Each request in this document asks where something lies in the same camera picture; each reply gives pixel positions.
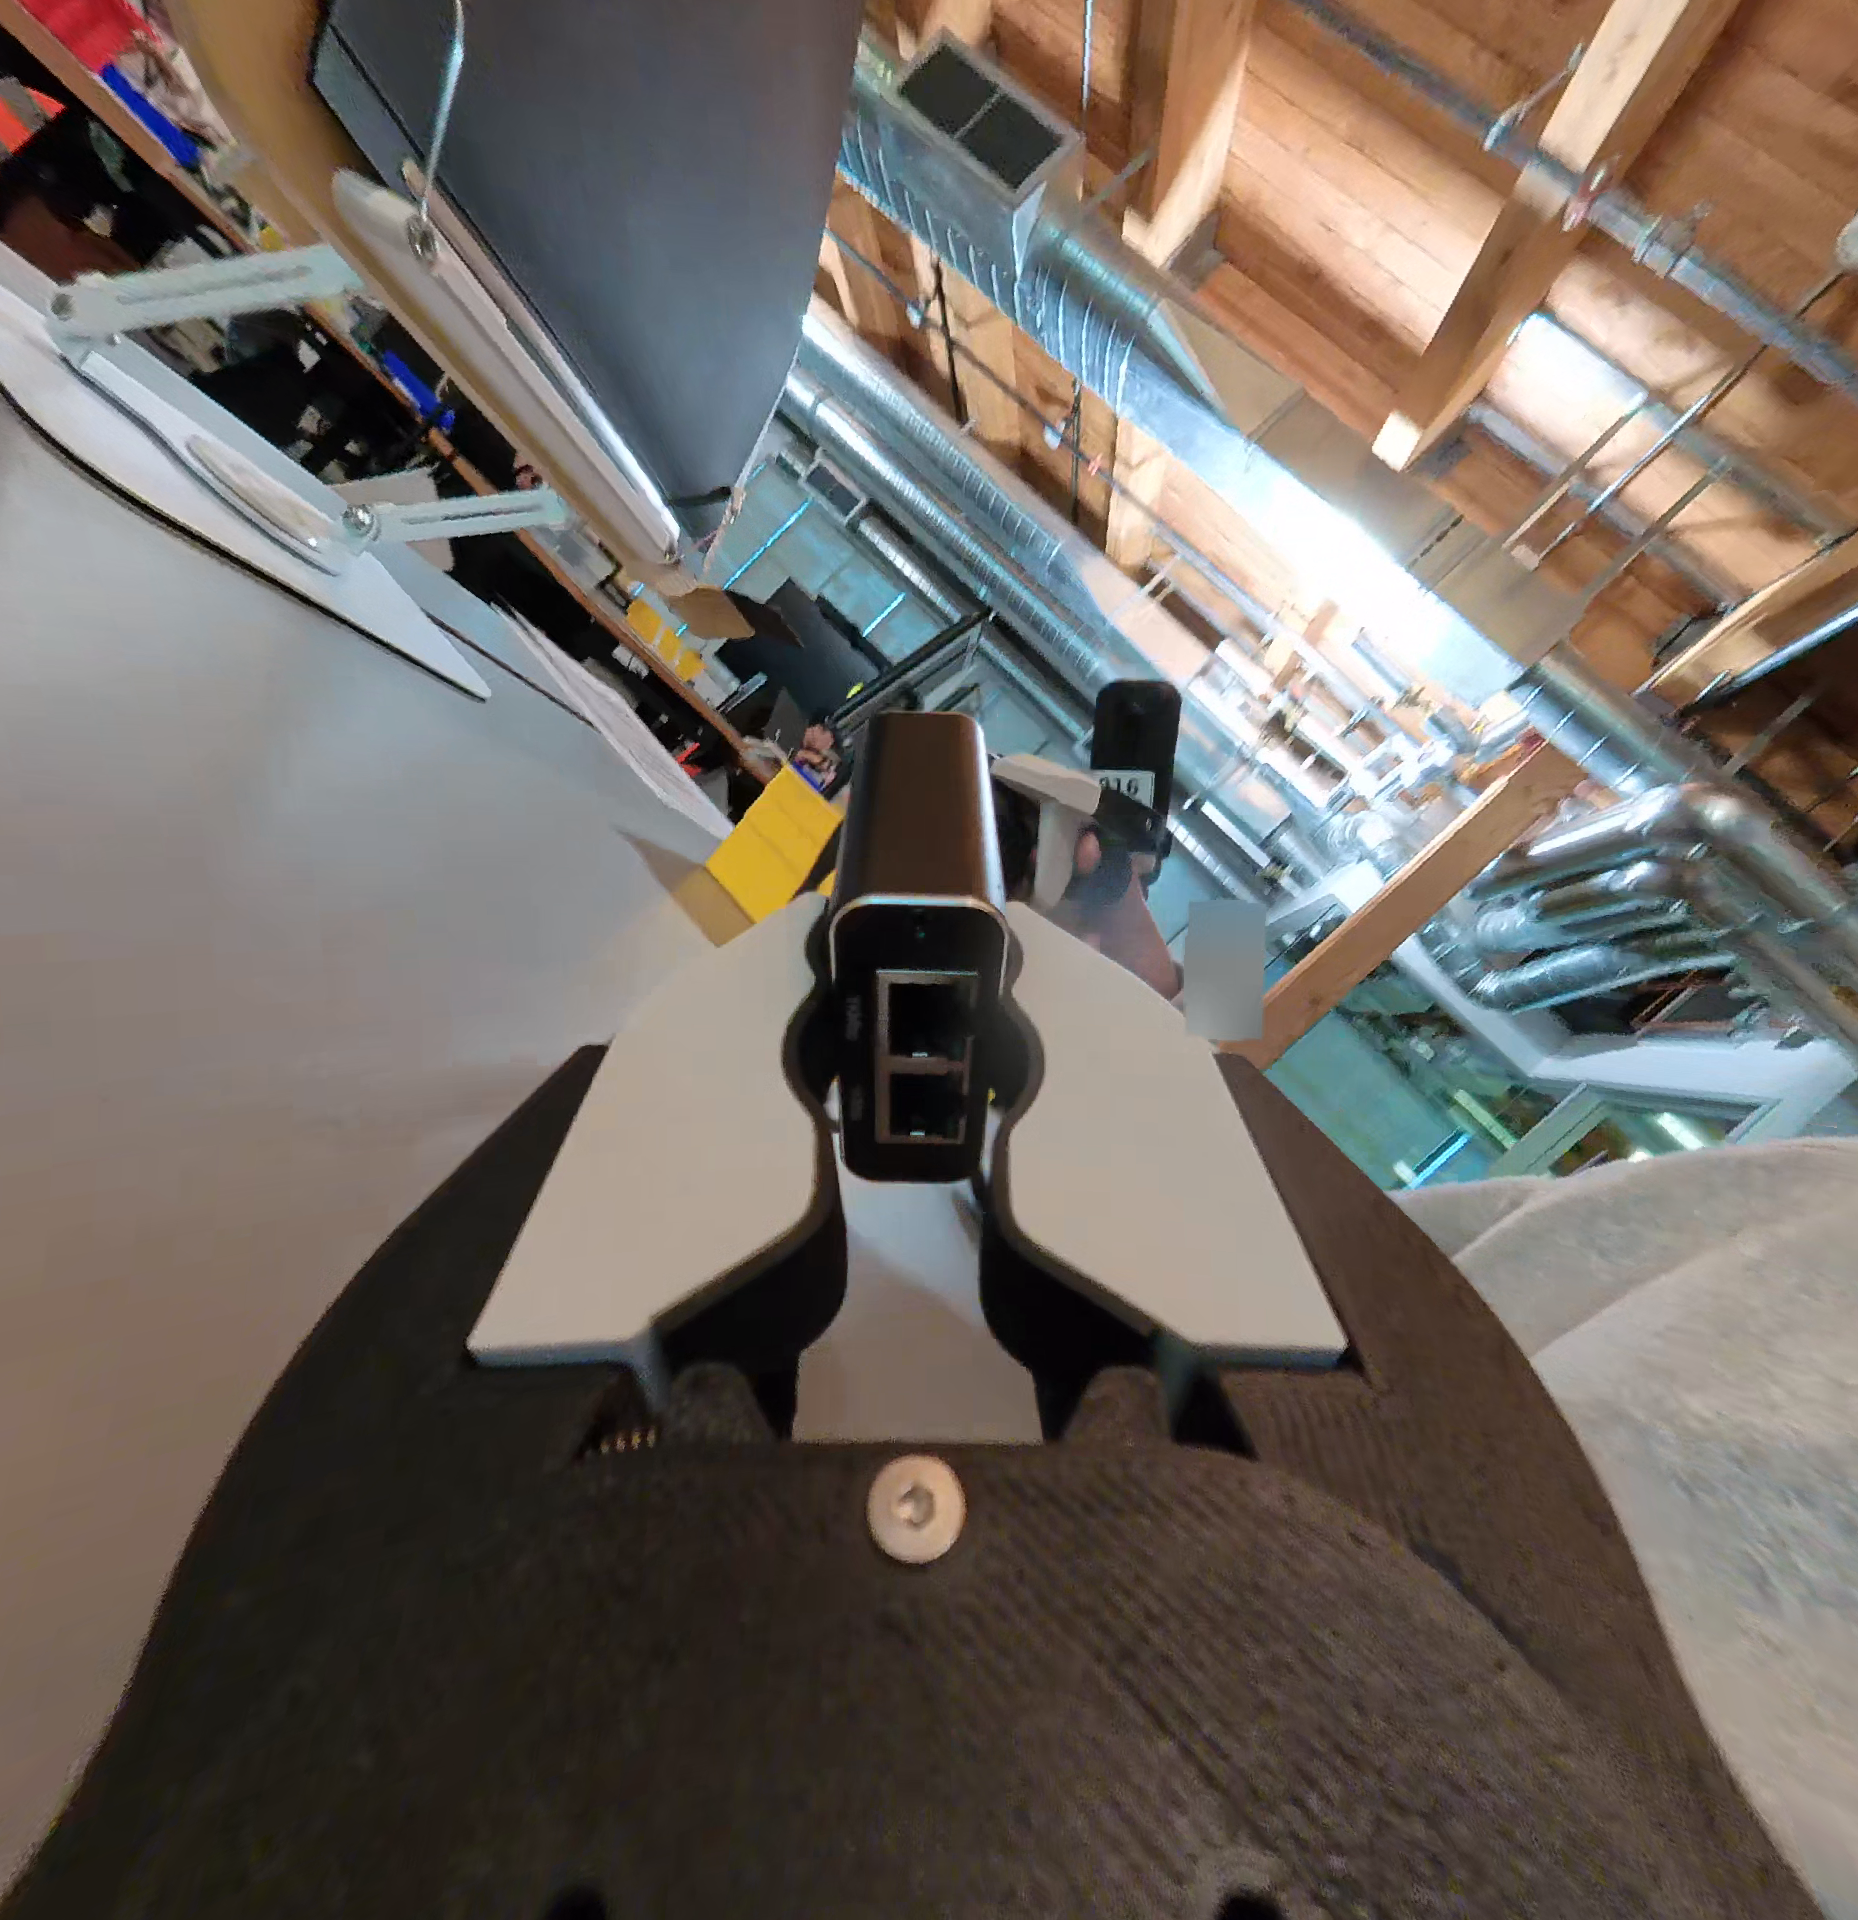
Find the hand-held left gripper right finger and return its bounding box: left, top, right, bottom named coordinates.
left=982, top=907, right=1346, bottom=1428

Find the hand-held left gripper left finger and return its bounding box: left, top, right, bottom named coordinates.
left=465, top=901, right=847, bottom=1443

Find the black network splitter box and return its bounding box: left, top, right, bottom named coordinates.
left=826, top=712, right=1010, bottom=1188

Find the yellow plastic bin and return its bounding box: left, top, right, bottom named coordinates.
left=710, top=771, right=845, bottom=919

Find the person's right hand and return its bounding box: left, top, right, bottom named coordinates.
left=1071, top=829, right=1190, bottom=1004

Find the wooden ceiling beam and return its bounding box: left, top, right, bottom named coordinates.
left=1259, top=741, right=1597, bottom=1066

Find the white paper sheet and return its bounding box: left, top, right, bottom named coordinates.
left=493, top=599, right=739, bottom=844

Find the black panel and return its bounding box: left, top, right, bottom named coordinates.
left=312, top=0, right=863, bottom=505

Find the white metal stand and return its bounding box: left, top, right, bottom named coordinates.
left=0, top=169, right=688, bottom=701

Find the wooden board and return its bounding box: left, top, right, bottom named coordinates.
left=163, top=0, right=690, bottom=557

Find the cluster of silver duct pipes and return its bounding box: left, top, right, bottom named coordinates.
left=718, top=32, right=1858, bottom=1202

